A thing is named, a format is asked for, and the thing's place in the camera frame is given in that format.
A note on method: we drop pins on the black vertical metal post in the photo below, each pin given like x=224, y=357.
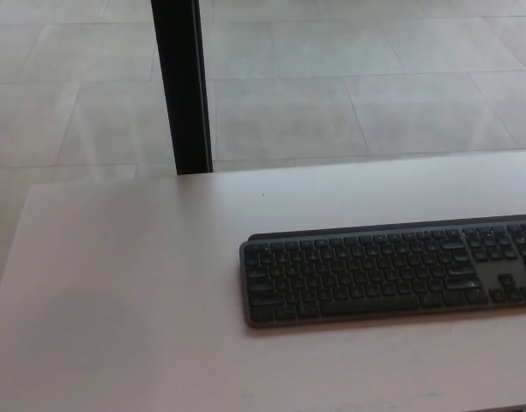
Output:
x=183, y=86

